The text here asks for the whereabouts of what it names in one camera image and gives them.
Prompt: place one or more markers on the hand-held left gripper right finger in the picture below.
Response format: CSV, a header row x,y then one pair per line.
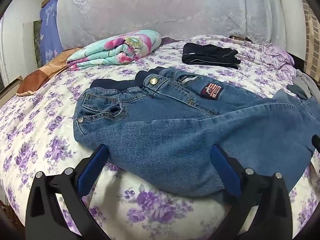
x,y
226,172

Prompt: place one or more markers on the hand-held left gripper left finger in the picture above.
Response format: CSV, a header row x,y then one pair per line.
x,y
91,172

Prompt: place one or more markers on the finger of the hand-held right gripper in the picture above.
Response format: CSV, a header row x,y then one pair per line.
x,y
317,142

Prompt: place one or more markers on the blue denim pants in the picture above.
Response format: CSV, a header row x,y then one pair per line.
x,y
162,130

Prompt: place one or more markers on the grey cloth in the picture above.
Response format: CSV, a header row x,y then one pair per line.
x,y
302,85

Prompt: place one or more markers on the purple floral bed sheet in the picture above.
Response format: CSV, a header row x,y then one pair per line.
x,y
37,120

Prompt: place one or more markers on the folded black clothing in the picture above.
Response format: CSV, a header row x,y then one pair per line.
x,y
205,53

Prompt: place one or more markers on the folded teal pink floral blanket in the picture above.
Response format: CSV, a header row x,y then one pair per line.
x,y
112,50

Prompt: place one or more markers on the leaning picture panel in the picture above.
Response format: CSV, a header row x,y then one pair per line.
x,y
37,42

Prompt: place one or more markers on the blue printed cloth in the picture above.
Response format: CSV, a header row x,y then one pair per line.
x,y
50,35

